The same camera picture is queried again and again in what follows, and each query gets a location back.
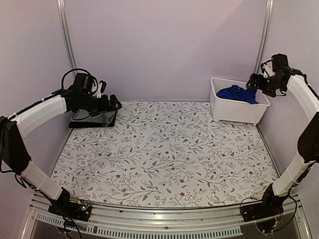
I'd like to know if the blue t-shirt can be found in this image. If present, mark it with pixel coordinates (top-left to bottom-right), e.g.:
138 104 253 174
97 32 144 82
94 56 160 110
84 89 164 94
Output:
216 85 258 104

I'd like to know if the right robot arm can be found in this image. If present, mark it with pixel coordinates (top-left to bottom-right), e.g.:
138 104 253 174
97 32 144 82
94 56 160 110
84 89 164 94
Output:
246 67 319 217

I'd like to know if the white plastic laundry bin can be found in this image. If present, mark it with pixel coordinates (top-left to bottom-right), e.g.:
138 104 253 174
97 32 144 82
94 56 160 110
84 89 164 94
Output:
210 78 271 125

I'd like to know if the folded black garment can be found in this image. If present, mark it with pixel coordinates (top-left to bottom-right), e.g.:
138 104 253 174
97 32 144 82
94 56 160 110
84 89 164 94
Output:
69 110 117 128

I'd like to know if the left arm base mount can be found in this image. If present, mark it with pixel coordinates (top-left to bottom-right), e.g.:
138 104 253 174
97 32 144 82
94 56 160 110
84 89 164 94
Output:
48 197 92 222

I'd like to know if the left aluminium frame post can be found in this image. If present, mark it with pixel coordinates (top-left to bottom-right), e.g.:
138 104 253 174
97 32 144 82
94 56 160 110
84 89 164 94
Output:
56 0 76 69

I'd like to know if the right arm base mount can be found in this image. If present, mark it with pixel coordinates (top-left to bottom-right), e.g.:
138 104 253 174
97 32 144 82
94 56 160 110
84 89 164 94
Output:
239 197 284 234

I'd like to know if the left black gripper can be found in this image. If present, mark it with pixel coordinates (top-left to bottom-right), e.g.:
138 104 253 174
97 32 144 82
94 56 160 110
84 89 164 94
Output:
76 94 122 117

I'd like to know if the front aluminium rail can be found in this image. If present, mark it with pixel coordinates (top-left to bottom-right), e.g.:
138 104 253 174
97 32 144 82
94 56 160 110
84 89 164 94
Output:
21 193 312 239

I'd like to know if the aluminium frame post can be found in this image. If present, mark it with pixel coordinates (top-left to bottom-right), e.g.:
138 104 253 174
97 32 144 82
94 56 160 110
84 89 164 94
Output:
56 0 76 69
254 0 274 74

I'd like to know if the right aluminium frame post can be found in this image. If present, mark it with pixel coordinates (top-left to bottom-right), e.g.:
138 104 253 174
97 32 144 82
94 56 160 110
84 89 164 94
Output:
254 0 274 74

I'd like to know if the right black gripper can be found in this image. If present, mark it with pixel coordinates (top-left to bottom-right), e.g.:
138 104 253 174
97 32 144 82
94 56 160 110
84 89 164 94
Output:
247 74 285 98

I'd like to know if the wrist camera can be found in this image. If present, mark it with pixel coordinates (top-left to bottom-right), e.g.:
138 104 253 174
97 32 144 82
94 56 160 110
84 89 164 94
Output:
72 73 107 98
261 53 289 78

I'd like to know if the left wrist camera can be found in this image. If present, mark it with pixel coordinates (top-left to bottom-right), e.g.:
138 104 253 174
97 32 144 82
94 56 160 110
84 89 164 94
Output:
72 73 107 98

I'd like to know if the floral tablecloth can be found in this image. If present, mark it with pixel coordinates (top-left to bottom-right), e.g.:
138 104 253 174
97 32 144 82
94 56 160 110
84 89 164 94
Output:
51 102 278 208

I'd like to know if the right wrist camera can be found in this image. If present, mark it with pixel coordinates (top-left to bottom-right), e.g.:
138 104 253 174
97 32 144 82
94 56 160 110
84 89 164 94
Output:
261 53 289 78

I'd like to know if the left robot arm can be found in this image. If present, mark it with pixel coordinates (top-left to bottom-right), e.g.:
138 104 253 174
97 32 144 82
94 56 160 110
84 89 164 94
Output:
0 83 122 216

